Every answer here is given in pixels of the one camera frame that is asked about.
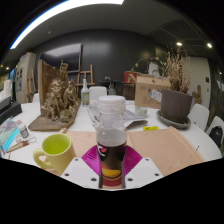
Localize brown cardboard box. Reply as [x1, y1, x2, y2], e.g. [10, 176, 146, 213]
[134, 73, 172, 109]

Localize white plastic chair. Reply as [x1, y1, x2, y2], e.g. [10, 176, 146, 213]
[205, 115, 224, 151]
[187, 103, 210, 132]
[88, 85, 108, 105]

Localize long ceiling light strip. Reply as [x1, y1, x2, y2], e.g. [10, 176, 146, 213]
[9, 0, 125, 50]

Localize black backpack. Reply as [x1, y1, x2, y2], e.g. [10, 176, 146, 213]
[209, 126, 224, 149]

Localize clear glass bottle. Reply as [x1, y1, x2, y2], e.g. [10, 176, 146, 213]
[107, 81, 117, 96]

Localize light wooden drawing board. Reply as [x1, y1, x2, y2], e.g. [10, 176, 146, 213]
[44, 125, 205, 189]

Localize round ceiling spotlights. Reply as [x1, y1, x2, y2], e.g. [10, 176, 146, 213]
[175, 41, 213, 50]

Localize red box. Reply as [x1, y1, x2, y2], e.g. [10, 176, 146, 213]
[123, 70, 138, 84]

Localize wooden easel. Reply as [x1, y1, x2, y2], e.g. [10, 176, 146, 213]
[75, 64, 96, 98]
[25, 68, 37, 103]

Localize small yellow tag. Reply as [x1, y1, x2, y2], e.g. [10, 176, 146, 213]
[142, 125, 160, 132]

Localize white spray bottle green label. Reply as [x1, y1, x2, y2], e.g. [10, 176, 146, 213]
[80, 78, 91, 108]

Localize golden sculpture on wooden base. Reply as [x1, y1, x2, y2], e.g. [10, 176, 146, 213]
[28, 59, 82, 132]

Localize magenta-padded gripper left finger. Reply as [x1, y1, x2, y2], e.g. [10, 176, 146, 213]
[61, 145, 102, 190]

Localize grey newspaper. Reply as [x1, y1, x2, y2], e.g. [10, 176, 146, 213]
[87, 103, 149, 130]

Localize dark drink bottle white cap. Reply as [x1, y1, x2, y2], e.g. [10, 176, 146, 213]
[95, 95, 129, 190]

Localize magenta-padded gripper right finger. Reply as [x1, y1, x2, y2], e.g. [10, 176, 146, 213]
[121, 145, 164, 190]

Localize small white cup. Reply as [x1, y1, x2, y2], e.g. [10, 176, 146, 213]
[134, 105, 148, 119]

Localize wooden paint brush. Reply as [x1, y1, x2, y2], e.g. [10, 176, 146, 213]
[5, 135, 38, 154]

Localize dark wall blackboard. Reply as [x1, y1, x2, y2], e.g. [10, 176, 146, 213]
[39, 43, 83, 73]

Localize wooden figure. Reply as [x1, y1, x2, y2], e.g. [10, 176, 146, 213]
[192, 84, 203, 105]

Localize yellow-green mug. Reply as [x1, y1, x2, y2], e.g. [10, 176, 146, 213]
[32, 133, 77, 176]

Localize dry plant in grey pot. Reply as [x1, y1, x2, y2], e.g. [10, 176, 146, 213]
[156, 46, 194, 130]

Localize colourful holographic painting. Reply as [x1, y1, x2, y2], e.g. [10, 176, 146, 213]
[0, 116, 24, 154]

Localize black foam block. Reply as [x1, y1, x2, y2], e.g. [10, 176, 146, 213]
[0, 95, 13, 111]
[0, 101, 23, 126]

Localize flat round red coaster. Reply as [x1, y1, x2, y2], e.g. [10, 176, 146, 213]
[101, 178, 124, 188]

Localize small grey jar white lid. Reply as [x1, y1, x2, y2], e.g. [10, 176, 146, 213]
[18, 123, 30, 139]

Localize white cabinet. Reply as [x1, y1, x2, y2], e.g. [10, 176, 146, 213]
[14, 52, 37, 104]

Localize white plaster statue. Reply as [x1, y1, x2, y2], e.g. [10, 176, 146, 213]
[148, 62, 160, 77]

